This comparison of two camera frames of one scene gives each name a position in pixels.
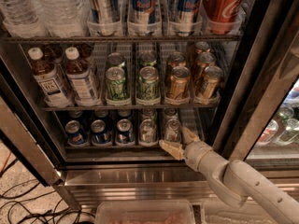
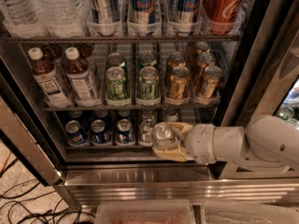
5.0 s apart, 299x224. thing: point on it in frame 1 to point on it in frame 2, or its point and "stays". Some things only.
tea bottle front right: x=81 y=84 stays
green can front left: x=116 y=83 stays
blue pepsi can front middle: x=99 y=136 stays
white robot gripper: x=193 y=153 to x=200 y=143
